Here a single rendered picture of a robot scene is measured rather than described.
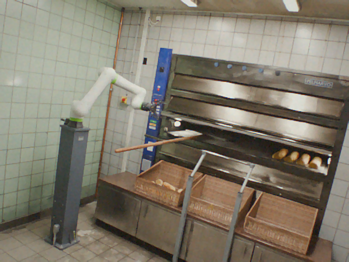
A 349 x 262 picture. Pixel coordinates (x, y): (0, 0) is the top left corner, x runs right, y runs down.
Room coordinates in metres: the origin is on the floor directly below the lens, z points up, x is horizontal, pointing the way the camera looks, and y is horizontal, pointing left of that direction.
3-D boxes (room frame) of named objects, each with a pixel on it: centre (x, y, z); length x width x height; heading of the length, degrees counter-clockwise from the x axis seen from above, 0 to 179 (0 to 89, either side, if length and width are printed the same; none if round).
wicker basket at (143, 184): (3.18, -0.04, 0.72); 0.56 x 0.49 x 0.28; 60
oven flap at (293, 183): (3.14, -0.68, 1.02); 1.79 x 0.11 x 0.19; 62
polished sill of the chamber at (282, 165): (3.16, -0.69, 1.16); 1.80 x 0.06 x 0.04; 62
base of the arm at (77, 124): (2.85, 0.99, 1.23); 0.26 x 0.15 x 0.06; 62
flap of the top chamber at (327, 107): (3.14, -0.68, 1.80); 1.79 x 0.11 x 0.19; 62
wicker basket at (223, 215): (2.90, -0.56, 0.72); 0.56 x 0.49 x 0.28; 63
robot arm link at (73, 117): (2.81, 0.93, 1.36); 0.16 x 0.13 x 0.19; 30
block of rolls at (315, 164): (3.26, -1.40, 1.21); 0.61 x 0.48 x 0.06; 152
